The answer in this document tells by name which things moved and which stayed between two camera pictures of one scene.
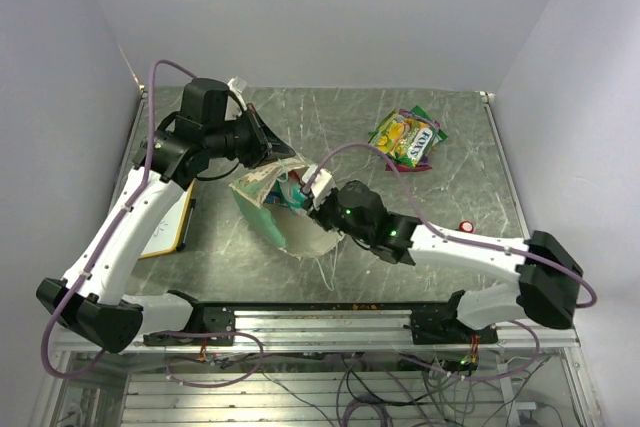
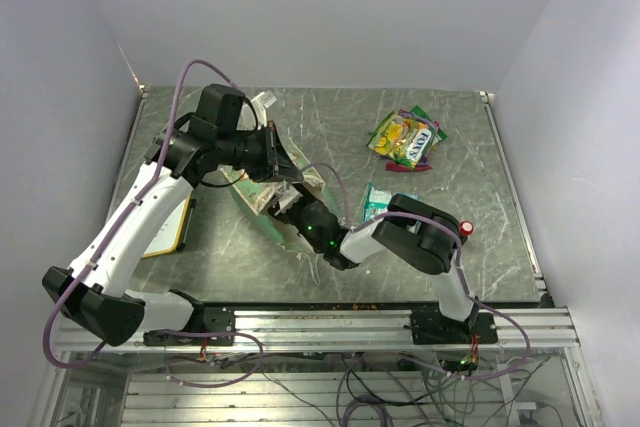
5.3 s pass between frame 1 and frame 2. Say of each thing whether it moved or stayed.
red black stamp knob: stayed
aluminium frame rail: stayed
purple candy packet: stayed
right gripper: moved
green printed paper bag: moved
